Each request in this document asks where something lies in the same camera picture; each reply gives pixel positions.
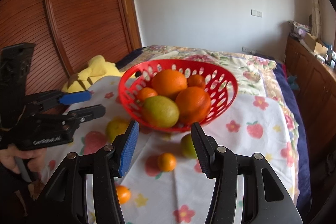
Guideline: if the white wall switch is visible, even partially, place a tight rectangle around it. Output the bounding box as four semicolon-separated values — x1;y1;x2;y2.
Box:
251;9;263;18

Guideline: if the green-yellow mango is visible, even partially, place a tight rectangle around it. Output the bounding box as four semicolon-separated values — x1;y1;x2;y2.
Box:
142;96;179;128

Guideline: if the person's left hand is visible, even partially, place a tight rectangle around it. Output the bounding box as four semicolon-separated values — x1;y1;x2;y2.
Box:
0;144;47;174

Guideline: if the wall power outlet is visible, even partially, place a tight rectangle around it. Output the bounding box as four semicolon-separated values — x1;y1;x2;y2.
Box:
241;47;256;55

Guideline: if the small mandarin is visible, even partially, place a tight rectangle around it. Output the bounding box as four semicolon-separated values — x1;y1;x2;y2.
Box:
157;152;177;172
187;75;206;89
137;87;158;101

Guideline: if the yellow-green apple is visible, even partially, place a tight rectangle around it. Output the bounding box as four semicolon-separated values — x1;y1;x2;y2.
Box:
105;117;130;143

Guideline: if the small green apple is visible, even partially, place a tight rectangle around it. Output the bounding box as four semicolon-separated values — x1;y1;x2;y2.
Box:
180;134;197;159

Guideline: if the wooden side cabinet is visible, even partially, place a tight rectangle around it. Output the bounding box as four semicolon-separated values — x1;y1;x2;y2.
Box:
285;36;335;159

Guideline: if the small mandarin hidden behind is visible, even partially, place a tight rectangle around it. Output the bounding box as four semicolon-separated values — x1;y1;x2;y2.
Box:
116;185;131;205

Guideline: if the yellow plush toy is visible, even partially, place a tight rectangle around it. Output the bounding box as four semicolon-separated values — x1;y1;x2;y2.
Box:
62;55;123;93

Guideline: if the white strawberry-print cloth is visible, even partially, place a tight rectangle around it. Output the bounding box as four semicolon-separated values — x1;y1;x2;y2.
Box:
39;76;301;223

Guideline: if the cardboard box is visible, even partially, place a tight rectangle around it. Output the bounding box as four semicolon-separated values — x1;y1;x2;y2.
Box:
304;33;328;56

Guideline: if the brown wooden wardrobe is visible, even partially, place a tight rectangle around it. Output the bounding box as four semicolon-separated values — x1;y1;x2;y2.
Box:
1;0;141;94

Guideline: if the red perforated plastic basket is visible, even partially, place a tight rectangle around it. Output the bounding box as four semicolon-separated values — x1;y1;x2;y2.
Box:
118;60;238;132

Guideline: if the large orange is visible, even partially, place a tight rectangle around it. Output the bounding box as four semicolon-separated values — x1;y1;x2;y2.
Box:
175;87;211;126
151;69;187;100

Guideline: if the floral bed quilt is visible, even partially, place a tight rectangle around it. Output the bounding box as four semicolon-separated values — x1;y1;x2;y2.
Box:
116;45;311;213

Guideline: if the large orange front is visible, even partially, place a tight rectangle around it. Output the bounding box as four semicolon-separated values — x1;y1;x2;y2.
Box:
175;87;211;126

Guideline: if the large orange back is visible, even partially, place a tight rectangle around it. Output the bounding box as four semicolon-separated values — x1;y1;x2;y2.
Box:
151;69;187;100

